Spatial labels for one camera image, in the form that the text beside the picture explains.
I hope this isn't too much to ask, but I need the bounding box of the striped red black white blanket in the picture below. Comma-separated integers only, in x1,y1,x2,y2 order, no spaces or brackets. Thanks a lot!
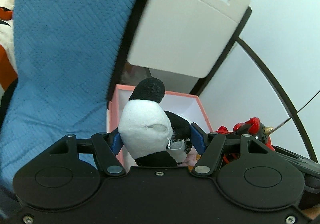
1,0,17,97

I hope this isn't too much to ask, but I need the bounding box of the person hand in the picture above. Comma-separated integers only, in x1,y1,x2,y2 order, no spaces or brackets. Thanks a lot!
303,207,320,220

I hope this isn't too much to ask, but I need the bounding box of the black white panda plush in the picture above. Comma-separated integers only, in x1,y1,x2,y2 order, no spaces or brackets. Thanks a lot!
118,78,193,167

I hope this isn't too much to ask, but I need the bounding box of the pink storage box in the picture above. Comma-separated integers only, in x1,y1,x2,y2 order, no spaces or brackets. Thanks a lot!
108,85,212,170

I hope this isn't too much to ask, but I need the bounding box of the black chair frame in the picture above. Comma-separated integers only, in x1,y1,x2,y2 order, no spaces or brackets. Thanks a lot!
106,0,320,165

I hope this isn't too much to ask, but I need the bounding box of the red black beetle toy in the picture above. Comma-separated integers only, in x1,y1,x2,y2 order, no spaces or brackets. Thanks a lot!
215,117,292,165

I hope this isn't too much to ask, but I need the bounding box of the blue quilted mat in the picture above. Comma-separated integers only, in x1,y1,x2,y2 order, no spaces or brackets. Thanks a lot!
1,0,135,191

